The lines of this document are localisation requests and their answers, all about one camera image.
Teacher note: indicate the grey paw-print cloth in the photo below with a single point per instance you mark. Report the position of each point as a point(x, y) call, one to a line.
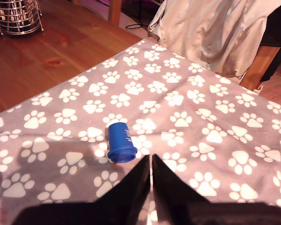
point(178, 93)

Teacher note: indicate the blue coffee capsule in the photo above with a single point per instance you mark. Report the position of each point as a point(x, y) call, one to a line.
point(119, 143)

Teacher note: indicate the wooden chair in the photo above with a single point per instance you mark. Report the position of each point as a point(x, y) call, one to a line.
point(255, 70)

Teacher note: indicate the beige garment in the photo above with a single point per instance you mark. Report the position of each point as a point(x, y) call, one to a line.
point(201, 28)

